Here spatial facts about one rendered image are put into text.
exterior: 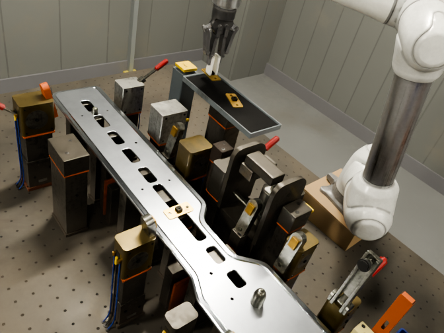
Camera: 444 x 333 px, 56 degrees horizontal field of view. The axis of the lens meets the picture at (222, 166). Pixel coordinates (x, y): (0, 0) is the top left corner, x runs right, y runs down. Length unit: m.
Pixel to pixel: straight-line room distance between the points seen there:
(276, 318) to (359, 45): 3.04
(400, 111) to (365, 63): 2.54
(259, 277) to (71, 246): 0.67
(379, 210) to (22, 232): 1.17
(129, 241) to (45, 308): 0.41
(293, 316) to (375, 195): 0.53
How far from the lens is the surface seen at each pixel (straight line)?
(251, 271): 1.12
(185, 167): 1.33
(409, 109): 1.28
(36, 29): 3.46
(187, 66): 1.59
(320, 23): 4.02
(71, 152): 1.32
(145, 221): 1.03
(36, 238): 1.53
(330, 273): 1.63
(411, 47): 1.15
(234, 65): 4.10
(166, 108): 1.41
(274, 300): 1.08
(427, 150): 3.72
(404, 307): 0.99
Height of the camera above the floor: 1.85
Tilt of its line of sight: 38 degrees down
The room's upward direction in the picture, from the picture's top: 15 degrees clockwise
